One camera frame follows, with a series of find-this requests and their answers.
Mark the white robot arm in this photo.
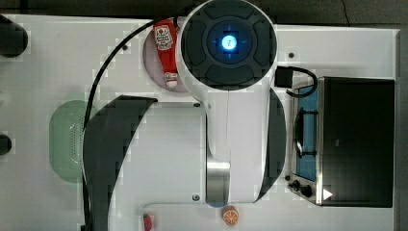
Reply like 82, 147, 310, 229
82, 0, 287, 231

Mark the black toaster oven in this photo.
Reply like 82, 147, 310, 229
286, 77, 395, 208

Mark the grey round plate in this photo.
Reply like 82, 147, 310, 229
142, 17, 187, 93

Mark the red ketchup bottle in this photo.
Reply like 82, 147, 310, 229
153, 19, 178, 89

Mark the orange slice toy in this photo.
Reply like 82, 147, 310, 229
221, 205, 240, 226

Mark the red strawberry toy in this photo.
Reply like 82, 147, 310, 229
143, 214, 153, 231

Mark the green oval colander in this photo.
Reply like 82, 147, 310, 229
49, 100, 88, 184

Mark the black round object lower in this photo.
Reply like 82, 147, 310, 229
0, 134, 13, 155

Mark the black round object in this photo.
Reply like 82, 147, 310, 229
0, 15, 28, 58
0, 134, 13, 155

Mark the black round object top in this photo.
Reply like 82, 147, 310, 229
0, 15, 28, 58

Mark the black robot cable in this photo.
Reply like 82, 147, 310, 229
81, 17, 181, 231

